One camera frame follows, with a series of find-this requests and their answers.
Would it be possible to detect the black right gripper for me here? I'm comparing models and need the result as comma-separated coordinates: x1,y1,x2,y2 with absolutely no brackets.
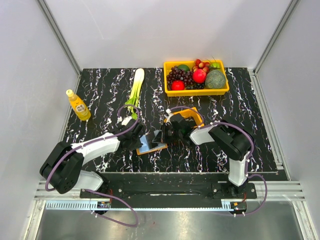
152,123,182,144

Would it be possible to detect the orange leather card holder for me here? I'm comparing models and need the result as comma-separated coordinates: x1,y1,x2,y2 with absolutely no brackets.
136,130,168,156

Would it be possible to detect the small yellow plastic bin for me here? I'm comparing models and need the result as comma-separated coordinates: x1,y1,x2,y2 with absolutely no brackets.
164,106,205,128

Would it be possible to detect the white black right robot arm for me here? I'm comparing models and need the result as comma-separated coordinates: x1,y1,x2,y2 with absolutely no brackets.
152,113,254,198

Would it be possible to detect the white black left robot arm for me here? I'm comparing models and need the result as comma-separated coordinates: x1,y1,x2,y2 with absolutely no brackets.
39,119,144,198

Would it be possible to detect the green white celery stalk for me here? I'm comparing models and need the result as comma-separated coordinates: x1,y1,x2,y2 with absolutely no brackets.
125,68,145,107

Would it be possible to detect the red apple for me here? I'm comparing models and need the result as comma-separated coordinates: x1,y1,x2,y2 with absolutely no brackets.
171,80,185,91

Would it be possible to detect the dark blueberry cluster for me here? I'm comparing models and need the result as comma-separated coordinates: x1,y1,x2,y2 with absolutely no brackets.
185,83,205,90

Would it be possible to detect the yellow juice bottle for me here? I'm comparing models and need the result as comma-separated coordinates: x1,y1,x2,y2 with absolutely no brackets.
66,89,91,121

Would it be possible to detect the purple grape bunch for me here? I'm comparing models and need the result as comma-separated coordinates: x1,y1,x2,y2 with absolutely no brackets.
166,66,194,88

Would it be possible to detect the red pomegranate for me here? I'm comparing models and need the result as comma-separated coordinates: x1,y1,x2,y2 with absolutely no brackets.
192,69,207,84

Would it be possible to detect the green netted melon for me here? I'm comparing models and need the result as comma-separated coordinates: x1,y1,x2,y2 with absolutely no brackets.
205,69,226,89

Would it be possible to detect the green lime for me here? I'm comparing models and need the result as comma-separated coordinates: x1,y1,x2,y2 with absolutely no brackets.
177,64,190,72

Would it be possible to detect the yellow fruit tray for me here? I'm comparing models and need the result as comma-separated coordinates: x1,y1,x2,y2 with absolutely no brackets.
163,60,230,97

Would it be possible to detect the red cherry cluster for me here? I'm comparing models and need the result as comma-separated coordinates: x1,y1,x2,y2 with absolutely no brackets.
192,59,211,73

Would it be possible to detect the green apple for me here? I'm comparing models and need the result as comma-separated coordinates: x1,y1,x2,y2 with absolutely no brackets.
209,61,221,70

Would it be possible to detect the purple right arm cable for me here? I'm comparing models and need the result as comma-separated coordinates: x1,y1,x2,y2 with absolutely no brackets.
166,106,269,217

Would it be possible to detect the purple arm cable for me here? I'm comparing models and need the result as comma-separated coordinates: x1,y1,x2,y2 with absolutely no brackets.
44,104,141,228
166,106,269,217

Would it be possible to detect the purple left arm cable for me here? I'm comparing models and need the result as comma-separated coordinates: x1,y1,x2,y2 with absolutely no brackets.
44,104,141,228

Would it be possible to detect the aluminium rail frame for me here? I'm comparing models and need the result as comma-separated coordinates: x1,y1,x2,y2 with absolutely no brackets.
33,68,307,202

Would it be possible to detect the white cable duct strip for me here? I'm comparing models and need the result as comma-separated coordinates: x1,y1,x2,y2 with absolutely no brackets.
45,200,234,212

